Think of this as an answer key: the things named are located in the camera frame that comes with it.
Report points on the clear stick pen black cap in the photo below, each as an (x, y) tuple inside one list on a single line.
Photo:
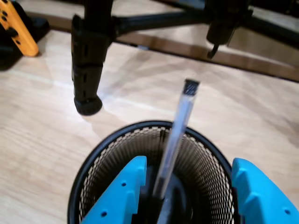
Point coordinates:
[(180, 126)]

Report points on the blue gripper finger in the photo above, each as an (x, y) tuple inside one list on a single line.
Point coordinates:
[(126, 186), (264, 200)]

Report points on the black mesh pen holder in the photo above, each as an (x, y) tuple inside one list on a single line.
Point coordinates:
[(205, 163)]

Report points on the black tripod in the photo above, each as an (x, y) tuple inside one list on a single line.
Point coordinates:
[(86, 70)]

